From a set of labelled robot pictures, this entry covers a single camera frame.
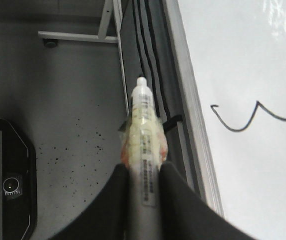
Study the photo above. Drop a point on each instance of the white whiteboard with grey frame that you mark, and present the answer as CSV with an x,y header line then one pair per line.
x,y
231,55

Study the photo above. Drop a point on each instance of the grey stand leg with caster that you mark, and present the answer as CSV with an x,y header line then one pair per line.
x,y
87,45

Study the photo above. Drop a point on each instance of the white whiteboard marker with magnet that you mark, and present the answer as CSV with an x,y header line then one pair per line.
x,y
144,149

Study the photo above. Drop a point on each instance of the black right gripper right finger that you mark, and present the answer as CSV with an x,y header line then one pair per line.
x,y
185,216

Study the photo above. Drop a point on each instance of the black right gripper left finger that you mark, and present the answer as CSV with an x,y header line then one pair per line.
x,y
105,217

